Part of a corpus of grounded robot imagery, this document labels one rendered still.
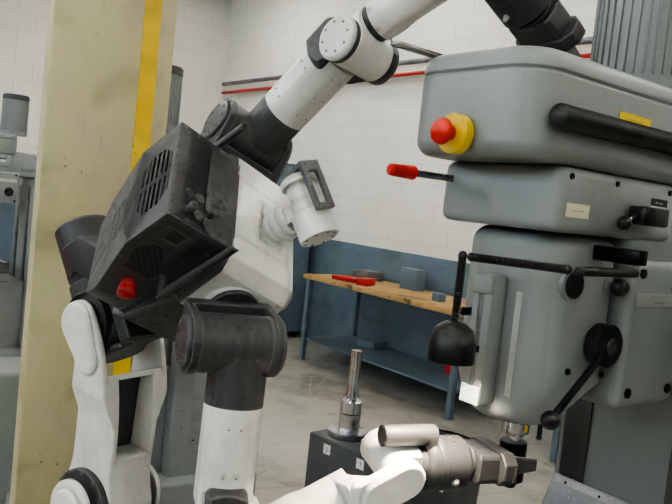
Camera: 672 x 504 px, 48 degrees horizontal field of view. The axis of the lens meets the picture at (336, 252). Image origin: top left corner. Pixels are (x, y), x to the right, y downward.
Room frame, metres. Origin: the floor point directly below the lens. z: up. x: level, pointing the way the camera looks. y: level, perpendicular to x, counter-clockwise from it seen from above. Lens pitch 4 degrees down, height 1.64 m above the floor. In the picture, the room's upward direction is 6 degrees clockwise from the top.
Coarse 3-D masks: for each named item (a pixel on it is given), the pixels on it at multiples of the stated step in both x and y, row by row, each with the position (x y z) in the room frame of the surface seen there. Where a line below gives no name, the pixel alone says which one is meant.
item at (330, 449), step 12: (312, 432) 1.64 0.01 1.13; (324, 432) 1.64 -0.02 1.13; (336, 432) 1.61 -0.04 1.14; (360, 432) 1.63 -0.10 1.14; (312, 444) 1.63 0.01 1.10; (324, 444) 1.60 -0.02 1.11; (336, 444) 1.58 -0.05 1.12; (348, 444) 1.58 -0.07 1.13; (360, 444) 1.57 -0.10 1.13; (312, 456) 1.63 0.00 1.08; (324, 456) 1.60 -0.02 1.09; (336, 456) 1.58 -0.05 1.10; (348, 456) 1.55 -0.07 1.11; (360, 456) 1.53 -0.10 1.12; (312, 468) 1.63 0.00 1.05; (324, 468) 1.60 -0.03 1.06; (336, 468) 1.57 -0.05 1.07; (348, 468) 1.55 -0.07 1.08; (360, 468) 1.52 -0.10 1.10; (312, 480) 1.62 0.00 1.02
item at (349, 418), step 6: (342, 408) 1.63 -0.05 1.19; (348, 408) 1.62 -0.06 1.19; (354, 408) 1.62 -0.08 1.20; (360, 408) 1.63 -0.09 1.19; (342, 414) 1.62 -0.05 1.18; (348, 414) 1.62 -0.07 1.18; (354, 414) 1.62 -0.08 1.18; (360, 414) 1.64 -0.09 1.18; (342, 420) 1.62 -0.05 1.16; (348, 420) 1.62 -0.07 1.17; (354, 420) 1.62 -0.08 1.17; (342, 426) 1.62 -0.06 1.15; (348, 426) 1.62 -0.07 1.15; (354, 426) 1.62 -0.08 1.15; (348, 432) 1.62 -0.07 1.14; (354, 432) 1.62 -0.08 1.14
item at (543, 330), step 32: (512, 256) 1.20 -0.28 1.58; (544, 256) 1.17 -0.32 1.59; (576, 256) 1.18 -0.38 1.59; (512, 288) 1.20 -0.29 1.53; (544, 288) 1.17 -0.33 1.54; (576, 288) 1.18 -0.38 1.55; (608, 288) 1.24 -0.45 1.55; (512, 320) 1.19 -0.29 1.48; (544, 320) 1.17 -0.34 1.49; (576, 320) 1.19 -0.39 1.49; (512, 352) 1.18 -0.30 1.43; (544, 352) 1.17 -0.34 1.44; (576, 352) 1.20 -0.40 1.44; (512, 384) 1.18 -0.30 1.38; (544, 384) 1.17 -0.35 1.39; (512, 416) 1.19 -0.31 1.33
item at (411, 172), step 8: (392, 168) 1.19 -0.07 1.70; (400, 168) 1.19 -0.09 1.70; (408, 168) 1.20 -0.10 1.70; (416, 168) 1.21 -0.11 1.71; (400, 176) 1.20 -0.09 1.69; (408, 176) 1.21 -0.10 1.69; (416, 176) 1.21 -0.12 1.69; (424, 176) 1.23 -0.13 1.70; (432, 176) 1.24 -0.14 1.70; (440, 176) 1.25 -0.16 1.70; (448, 176) 1.27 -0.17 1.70
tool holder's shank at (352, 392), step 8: (352, 352) 1.63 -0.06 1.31; (360, 352) 1.63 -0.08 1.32; (352, 360) 1.63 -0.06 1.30; (360, 360) 1.63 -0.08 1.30; (352, 368) 1.63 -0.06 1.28; (360, 368) 1.64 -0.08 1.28; (352, 376) 1.63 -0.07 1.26; (352, 384) 1.63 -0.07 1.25; (352, 392) 1.63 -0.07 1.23; (352, 400) 1.63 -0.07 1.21
